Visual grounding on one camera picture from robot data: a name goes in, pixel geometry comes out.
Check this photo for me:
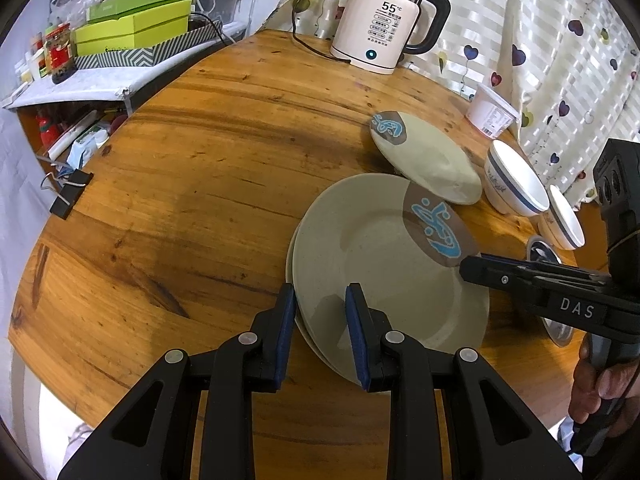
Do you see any large green plate blue print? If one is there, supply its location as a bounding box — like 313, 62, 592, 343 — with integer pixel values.
292, 173, 490, 391

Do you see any clear plastic bin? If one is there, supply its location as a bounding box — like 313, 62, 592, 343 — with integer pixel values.
189, 0, 251, 42

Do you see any dark green flat box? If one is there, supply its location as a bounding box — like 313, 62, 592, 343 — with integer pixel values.
86, 0, 187, 24

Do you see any white bowl blue stripe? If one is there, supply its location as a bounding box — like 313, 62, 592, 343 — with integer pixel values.
537, 184, 586, 252
482, 139, 551, 218

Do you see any white shelf board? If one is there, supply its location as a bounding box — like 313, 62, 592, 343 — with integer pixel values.
2, 40, 227, 111

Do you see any black binder clip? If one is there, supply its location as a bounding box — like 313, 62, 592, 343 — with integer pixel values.
49, 170, 95, 220

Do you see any white cable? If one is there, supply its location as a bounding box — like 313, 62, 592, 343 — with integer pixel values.
174, 0, 242, 47

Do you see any stainless steel bowl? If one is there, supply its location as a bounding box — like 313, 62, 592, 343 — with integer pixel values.
525, 234, 577, 348

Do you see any chevron patterned box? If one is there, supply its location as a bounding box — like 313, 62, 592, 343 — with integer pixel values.
74, 24, 219, 71

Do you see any heart print curtain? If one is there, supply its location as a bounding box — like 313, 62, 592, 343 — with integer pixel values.
250, 0, 640, 211

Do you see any small green plate blue print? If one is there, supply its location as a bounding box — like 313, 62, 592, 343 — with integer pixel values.
369, 110, 484, 206

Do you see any person's right hand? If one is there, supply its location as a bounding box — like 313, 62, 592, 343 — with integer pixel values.
568, 354, 640, 432

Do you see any white plastic tub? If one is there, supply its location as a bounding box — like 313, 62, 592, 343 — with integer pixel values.
465, 81, 520, 140

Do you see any black kettle cord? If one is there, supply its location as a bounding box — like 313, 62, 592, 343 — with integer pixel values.
291, 0, 353, 65

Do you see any red labelled jar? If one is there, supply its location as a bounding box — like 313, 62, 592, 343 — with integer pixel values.
43, 26, 77, 84

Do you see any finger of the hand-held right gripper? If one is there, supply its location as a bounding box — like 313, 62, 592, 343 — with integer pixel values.
459, 255, 609, 307
480, 251, 567, 274

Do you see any white electric kettle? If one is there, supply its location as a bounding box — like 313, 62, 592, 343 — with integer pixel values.
329, 0, 452, 76

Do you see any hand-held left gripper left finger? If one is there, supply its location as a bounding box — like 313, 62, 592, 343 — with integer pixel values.
57, 282, 297, 480

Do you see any white tube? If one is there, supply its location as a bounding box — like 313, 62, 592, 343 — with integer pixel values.
46, 109, 102, 157

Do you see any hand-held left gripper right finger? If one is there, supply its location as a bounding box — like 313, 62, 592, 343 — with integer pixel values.
344, 283, 584, 480

